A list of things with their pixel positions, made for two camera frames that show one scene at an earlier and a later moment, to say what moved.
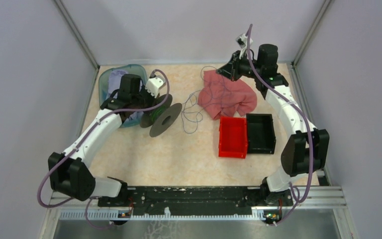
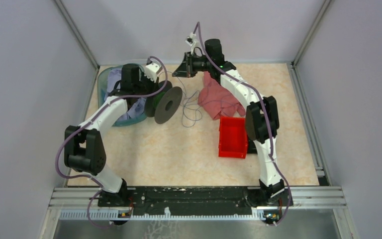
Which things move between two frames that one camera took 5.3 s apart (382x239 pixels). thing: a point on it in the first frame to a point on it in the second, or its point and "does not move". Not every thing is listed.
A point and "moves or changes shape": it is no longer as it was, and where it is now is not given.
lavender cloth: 115,77 does not move
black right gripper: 231,70 to 185,69
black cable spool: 159,120 moves or changes shape
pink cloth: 220,95 does not move
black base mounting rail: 197,200 does not move
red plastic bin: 233,140 does not move
